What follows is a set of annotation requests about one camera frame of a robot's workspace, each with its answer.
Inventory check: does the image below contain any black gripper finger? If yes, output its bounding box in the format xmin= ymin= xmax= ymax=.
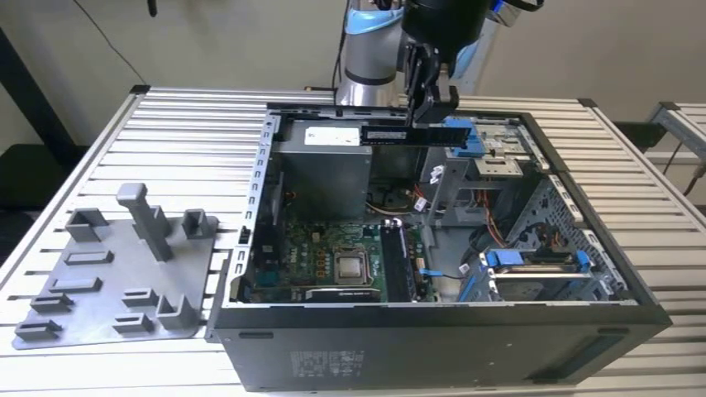
xmin=412 ymin=61 xmax=462 ymax=125
xmin=404 ymin=43 xmax=440 ymax=126

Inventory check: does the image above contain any black RAM stick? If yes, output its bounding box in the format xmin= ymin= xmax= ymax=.
xmin=360 ymin=125 xmax=474 ymax=147

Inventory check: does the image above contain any blue disk carrier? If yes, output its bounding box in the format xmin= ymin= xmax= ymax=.
xmin=478 ymin=247 xmax=595 ymax=305
xmin=442 ymin=117 xmax=487 ymax=159

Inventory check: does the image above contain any grey metal drive cage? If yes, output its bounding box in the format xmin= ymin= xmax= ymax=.
xmin=416 ymin=117 xmax=550 ymax=227

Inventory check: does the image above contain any grey power supply unit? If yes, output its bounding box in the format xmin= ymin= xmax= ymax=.
xmin=272 ymin=119 xmax=375 ymax=221

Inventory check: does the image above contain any metal CPU socket cover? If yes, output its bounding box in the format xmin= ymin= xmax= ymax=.
xmin=330 ymin=246 xmax=372 ymax=287

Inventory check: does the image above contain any green motherboard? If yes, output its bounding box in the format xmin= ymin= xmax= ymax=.
xmin=244 ymin=221 xmax=442 ymax=305

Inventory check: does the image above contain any silver CPU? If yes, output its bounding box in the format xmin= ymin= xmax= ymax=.
xmin=335 ymin=256 xmax=368 ymax=285

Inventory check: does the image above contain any metal slat side table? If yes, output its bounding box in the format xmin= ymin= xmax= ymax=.
xmin=642 ymin=101 xmax=706 ymax=166

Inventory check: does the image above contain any black graphics card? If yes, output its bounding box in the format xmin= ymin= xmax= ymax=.
xmin=291 ymin=287 xmax=384 ymax=305

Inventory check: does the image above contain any black PC case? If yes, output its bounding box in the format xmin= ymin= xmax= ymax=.
xmin=203 ymin=101 xmax=674 ymax=392

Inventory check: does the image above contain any grey parts rack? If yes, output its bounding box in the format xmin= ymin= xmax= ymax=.
xmin=9 ymin=182 xmax=226 ymax=352

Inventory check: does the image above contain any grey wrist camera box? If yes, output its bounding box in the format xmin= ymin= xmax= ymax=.
xmin=492 ymin=0 xmax=525 ymax=26

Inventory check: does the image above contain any coloured power wire bundle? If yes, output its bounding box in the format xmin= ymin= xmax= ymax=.
xmin=363 ymin=184 xmax=508 ymax=249

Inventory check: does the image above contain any blue-plug data wire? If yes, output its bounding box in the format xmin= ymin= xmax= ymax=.
xmin=419 ymin=267 xmax=471 ymax=281

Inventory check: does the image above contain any black post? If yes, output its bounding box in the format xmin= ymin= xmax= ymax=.
xmin=0 ymin=25 xmax=79 ymax=150

